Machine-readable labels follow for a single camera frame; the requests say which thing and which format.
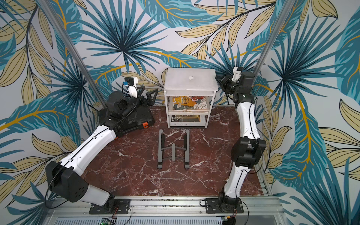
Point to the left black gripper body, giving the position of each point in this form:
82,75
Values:
140,101

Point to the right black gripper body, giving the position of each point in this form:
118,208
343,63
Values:
228,84

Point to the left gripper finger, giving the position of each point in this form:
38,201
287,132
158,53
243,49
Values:
140,90
151,97

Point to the silver laptop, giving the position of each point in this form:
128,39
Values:
191,79

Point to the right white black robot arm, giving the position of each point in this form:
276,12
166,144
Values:
249,148

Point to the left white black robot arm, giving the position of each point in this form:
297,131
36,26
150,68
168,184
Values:
64,177

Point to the grey laptop stand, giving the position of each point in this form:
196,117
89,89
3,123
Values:
173,148

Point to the black tool case orange latches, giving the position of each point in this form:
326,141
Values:
140,118

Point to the orange illustrated book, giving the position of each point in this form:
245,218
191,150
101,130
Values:
186,103

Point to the white two-tier shelf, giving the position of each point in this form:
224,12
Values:
169,94

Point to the white folio book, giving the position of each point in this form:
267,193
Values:
187,120

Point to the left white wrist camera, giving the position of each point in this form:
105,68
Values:
130,85

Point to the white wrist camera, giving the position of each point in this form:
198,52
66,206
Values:
130,85
237,74

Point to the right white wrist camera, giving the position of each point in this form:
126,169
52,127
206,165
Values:
237,74

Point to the right aluminium corner post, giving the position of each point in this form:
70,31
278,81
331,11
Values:
256,46

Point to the aluminium corner post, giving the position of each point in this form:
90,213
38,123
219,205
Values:
56,22
256,46

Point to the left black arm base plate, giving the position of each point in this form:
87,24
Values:
112,206

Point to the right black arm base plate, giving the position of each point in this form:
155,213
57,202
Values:
225,206

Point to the left aluminium corner post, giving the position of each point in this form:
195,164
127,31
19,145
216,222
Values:
56,22

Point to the aluminium front rail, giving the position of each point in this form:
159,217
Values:
178,210

